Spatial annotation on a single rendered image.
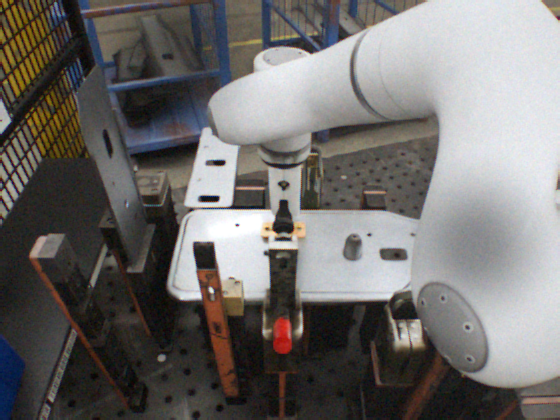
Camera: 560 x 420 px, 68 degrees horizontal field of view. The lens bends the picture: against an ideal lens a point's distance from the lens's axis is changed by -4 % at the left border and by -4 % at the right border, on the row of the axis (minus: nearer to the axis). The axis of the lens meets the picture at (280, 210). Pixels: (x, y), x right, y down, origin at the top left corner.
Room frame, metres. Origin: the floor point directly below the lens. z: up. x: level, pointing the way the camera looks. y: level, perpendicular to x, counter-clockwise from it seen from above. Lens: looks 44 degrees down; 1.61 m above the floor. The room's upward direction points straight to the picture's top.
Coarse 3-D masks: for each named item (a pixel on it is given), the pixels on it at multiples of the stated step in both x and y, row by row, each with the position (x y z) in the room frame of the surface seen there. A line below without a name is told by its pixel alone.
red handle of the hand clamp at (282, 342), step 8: (280, 304) 0.34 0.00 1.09; (288, 304) 0.35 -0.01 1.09; (280, 312) 0.32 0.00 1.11; (288, 312) 0.32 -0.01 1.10; (280, 320) 0.30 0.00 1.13; (288, 320) 0.30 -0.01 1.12; (280, 328) 0.28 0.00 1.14; (288, 328) 0.28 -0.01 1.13; (280, 336) 0.26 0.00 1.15; (288, 336) 0.26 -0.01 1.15; (280, 344) 0.25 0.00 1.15; (288, 344) 0.25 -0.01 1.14; (280, 352) 0.25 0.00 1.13
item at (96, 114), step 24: (96, 72) 0.57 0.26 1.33; (96, 96) 0.54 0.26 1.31; (96, 120) 0.52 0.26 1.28; (96, 144) 0.50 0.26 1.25; (120, 144) 0.57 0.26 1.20; (96, 168) 0.47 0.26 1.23; (120, 168) 0.55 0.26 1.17; (120, 192) 0.52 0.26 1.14; (120, 216) 0.50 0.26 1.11; (144, 216) 0.58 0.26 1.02; (120, 240) 0.47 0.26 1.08
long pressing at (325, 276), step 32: (192, 224) 0.59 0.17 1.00; (224, 224) 0.59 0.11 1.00; (256, 224) 0.59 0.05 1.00; (320, 224) 0.59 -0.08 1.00; (352, 224) 0.59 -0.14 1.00; (384, 224) 0.59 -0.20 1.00; (416, 224) 0.59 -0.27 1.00; (192, 256) 0.51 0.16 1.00; (224, 256) 0.51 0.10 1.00; (256, 256) 0.51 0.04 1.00; (320, 256) 0.51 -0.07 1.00; (192, 288) 0.43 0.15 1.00; (256, 288) 0.44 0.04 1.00; (320, 288) 0.44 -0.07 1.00; (352, 288) 0.43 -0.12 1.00; (384, 288) 0.43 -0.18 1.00
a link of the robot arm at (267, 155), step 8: (264, 152) 0.53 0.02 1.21; (272, 152) 0.53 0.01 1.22; (280, 152) 0.52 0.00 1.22; (288, 152) 0.52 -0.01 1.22; (296, 152) 0.53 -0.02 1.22; (304, 152) 0.54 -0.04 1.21; (264, 160) 0.53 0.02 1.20; (272, 160) 0.53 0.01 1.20; (280, 160) 0.53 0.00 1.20; (288, 160) 0.52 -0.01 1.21; (296, 160) 0.53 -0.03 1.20
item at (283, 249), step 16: (272, 224) 0.38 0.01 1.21; (288, 224) 0.38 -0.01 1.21; (272, 240) 0.35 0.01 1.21; (288, 240) 0.36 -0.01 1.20; (272, 256) 0.34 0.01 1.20; (288, 256) 0.34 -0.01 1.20; (272, 272) 0.35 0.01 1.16; (288, 272) 0.35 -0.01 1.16; (272, 288) 0.36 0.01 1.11; (288, 288) 0.36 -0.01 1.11; (272, 304) 0.36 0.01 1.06
